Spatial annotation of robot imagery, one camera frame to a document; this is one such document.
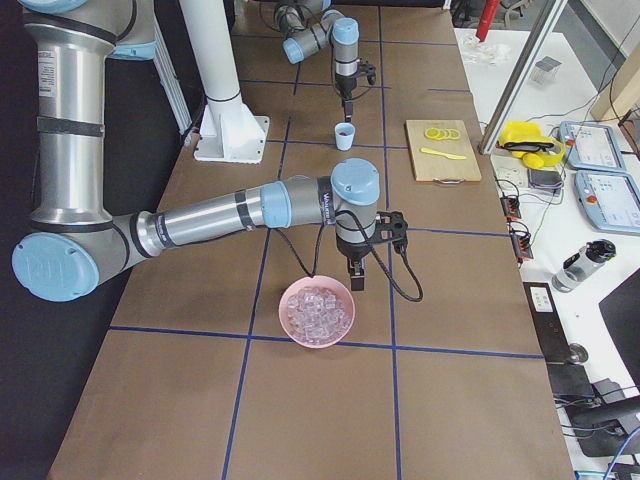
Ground red object on bench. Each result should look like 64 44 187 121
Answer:
475 0 500 42

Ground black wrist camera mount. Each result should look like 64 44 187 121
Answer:
357 58 377 86

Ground aluminium frame post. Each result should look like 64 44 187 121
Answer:
478 0 568 155

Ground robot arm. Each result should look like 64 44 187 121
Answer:
11 1 380 302
273 1 364 123

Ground white camera post base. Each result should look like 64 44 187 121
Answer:
180 0 270 164

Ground clear water bottle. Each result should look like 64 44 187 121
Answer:
551 239 616 293

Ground front lemon slice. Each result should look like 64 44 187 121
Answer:
424 128 439 140

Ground near teach pendant tablet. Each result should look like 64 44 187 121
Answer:
574 170 639 235

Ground clear ice cubes pile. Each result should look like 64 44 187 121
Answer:
285 287 351 346

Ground yellow cloth bag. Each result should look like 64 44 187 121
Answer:
498 121 566 170

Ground yellow plastic knife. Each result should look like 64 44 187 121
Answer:
420 147 467 160

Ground light blue plastic cup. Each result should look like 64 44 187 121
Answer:
334 122 356 151

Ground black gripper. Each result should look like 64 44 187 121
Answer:
334 73 357 123
336 227 372 292

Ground crumpled plastic bags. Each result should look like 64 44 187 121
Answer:
458 35 511 66

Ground bamboo cutting board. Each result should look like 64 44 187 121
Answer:
405 120 482 184

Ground black monitor stand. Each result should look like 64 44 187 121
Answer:
569 272 639 457

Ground grey wallet pouch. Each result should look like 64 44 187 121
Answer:
528 170 564 191

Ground far teach pendant tablet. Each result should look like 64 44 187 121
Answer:
558 121 627 172

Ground teach pendant tablet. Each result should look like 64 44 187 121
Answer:
558 121 627 172
574 170 639 235

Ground pink bowl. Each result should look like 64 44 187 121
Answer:
278 275 355 349

